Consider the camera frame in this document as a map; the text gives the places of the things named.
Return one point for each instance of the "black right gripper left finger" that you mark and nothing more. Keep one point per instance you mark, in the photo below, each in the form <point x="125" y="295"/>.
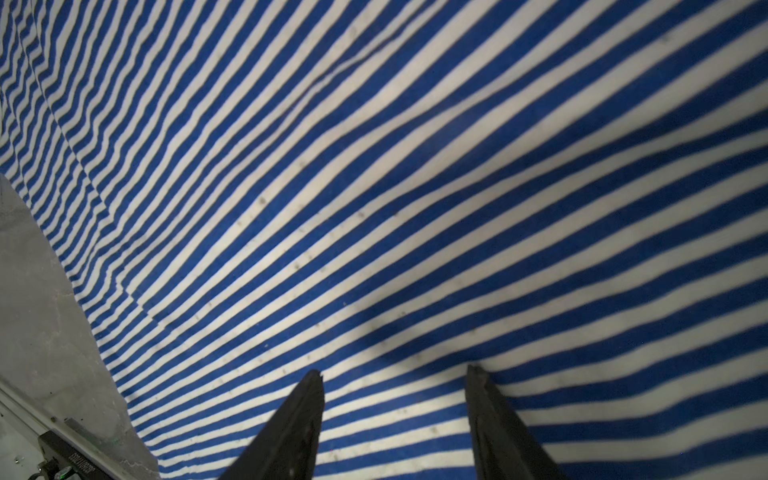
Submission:
<point x="286" y="447"/>

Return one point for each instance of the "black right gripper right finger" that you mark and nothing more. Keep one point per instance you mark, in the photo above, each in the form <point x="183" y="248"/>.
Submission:
<point x="503" y="447"/>

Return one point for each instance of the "blue white striped tank top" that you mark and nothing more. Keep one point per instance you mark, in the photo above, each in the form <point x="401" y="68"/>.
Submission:
<point x="570" y="194"/>

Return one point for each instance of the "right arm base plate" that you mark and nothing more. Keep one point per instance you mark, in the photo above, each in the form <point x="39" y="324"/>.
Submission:
<point x="62" y="461"/>

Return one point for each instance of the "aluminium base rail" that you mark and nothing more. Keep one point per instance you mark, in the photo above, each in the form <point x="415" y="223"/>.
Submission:
<point x="23" y="421"/>

